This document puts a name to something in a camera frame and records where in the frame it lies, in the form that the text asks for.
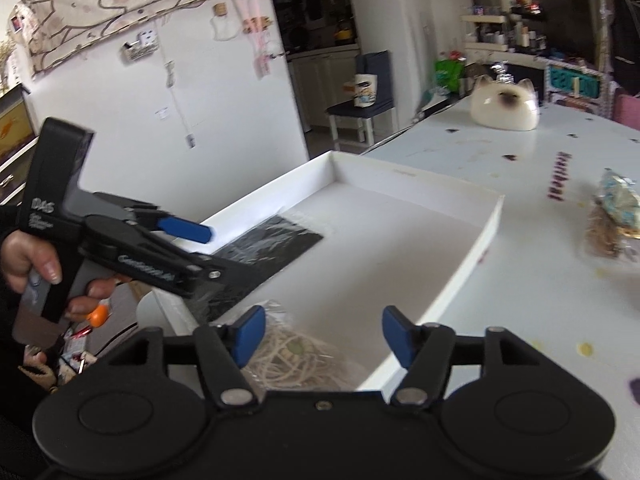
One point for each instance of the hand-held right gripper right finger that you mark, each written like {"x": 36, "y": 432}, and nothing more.
{"x": 398, "y": 335}

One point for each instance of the framed orange picture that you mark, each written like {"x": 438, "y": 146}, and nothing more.
{"x": 15, "y": 125}

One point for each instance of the orange round charm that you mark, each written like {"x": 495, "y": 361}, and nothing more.
{"x": 97, "y": 316}

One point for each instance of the pile of small trinkets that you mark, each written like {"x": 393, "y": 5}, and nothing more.
{"x": 65, "y": 360}

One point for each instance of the silver metal ornament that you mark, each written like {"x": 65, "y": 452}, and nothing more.
{"x": 501, "y": 72}

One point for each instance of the white cat-shaped ornament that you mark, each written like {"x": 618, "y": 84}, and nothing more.
{"x": 505, "y": 110}

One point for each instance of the cabinet with teal sign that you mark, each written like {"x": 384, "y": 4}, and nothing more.
{"x": 575, "y": 82}

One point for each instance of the black packet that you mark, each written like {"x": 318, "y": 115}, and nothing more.
{"x": 270, "y": 252}

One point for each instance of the green plastic bag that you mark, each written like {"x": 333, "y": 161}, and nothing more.
{"x": 447, "y": 75}

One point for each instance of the bottle-shaped wall ornament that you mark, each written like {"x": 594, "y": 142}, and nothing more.
{"x": 225, "y": 25}

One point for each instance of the white lower cabinet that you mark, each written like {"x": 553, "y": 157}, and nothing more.
{"x": 320, "y": 90}

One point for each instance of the clear packet of trinkets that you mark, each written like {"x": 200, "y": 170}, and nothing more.
{"x": 616, "y": 210}

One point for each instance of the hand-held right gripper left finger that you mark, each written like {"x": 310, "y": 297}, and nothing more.
{"x": 250, "y": 335}

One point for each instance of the black hanging garment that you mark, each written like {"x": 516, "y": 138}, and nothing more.
{"x": 627, "y": 30}

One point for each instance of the white shallow box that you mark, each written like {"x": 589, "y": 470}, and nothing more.
{"x": 400, "y": 240}

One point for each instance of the dark wall board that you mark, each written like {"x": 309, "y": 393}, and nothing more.
{"x": 565, "y": 10}

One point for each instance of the yellow pot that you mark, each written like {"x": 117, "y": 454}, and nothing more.
{"x": 345, "y": 32}

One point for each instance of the white printed bag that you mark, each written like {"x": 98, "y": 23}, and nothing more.
{"x": 365, "y": 91}

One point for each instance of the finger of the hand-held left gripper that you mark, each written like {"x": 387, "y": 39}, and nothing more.
{"x": 187, "y": 230}
{"x": 170, "y": 270}

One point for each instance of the dark kitchen shelving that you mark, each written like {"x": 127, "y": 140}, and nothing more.
{"x": 310, "y": 5}

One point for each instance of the bear print wall cloth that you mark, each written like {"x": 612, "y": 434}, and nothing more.
{"x": 100, "y": 5}

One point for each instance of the white shelf with bottles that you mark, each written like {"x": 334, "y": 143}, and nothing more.
{"x": 500, "y": 30}

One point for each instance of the person's left hand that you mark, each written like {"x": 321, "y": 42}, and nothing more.
{"x": 25, "y": 255}

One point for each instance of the pink hanging ribbon ornament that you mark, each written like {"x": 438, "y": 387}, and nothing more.
{"x": 255, "y": 30}

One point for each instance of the navy blue chair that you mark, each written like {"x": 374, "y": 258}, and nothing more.
{"x": 350, "y": 109}

